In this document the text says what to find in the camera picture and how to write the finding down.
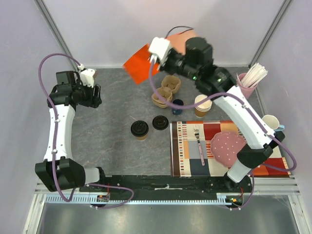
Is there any pink dotted plate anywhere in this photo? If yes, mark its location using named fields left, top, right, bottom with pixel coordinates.
left=211, top=132, right=247, bottom=168

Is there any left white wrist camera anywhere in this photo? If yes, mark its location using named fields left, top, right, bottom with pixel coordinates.
left=78, top=64, right=97, bottom=88

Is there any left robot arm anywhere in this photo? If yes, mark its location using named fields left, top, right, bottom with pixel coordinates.
left=35, top=69, right=107, bottom=192

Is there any dark blue ceramic mug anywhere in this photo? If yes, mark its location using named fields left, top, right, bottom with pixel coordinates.
left=171, top=98, right=184, bottom=116

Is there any bundle of white straws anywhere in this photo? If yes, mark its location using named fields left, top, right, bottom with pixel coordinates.
left=240, top=63, right=268, bottom=88

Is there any grey slotted cable duct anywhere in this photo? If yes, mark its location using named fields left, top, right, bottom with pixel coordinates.
left=45, top=193, right=244, bottom=204

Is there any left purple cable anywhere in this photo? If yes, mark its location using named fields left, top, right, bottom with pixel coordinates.
left=38, top=53, right=135, bottom=210

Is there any pink straw holder cup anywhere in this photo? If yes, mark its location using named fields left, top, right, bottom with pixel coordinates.
left=236, top=73, right=256, bottom=99

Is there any patterned colourful placemat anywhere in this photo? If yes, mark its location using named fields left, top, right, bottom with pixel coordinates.
left=169, top=120, right=292, bottom=177

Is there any cardboard cup carrier stack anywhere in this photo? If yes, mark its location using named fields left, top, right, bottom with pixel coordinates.
left=152, top=75, right=181, bottom=108

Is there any orange paper bag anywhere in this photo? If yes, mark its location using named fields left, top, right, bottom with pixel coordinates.
left=123, top=28, right=197, bottom=85

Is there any stack of brown paper cups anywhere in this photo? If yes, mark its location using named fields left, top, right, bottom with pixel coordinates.
left=195, top=94, right=212, bottom=117

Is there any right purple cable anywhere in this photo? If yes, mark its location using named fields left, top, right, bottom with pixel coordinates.
left=148, top=60, right=297, bottom=211

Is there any purple cable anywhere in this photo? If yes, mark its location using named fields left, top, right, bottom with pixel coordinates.
left=148, top=60, right=297, bottom=211
left=38, top=53, right=135, bottom=210

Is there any black plastic coffee lid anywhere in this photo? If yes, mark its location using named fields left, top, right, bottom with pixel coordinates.
left=131, top=120, right=149, bottom=137

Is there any light blue mug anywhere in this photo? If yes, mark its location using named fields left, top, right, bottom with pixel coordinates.
left=262, top=115, right=285, bottom=132

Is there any fork with pink handle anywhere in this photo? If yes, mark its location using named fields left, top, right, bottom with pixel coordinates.
left=194, top=125, right=205, bottom=166

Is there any single brown paper cup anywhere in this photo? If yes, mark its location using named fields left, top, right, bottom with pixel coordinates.
left=136, top=133, right=148, bottom=141

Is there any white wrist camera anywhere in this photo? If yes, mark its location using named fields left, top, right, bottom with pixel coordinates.
left=78, top=64, right=97, bottom=88
left=148, top=37, right=172, bottom=65

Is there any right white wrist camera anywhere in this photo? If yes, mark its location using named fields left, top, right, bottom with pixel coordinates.
left=148, top=37, right=172, bottom=65

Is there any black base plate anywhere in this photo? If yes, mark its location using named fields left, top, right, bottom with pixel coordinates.
left=79, top=175, right=254, bottom=202

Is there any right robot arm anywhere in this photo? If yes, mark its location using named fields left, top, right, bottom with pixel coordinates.
left=149, top=37, right=285, bottom=192

